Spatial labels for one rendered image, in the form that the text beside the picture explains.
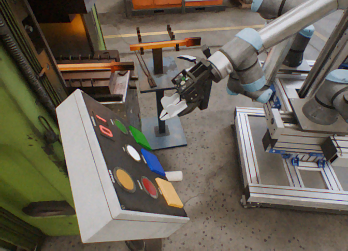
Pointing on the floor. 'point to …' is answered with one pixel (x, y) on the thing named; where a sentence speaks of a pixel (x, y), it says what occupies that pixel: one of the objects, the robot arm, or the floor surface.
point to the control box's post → (139, 245)
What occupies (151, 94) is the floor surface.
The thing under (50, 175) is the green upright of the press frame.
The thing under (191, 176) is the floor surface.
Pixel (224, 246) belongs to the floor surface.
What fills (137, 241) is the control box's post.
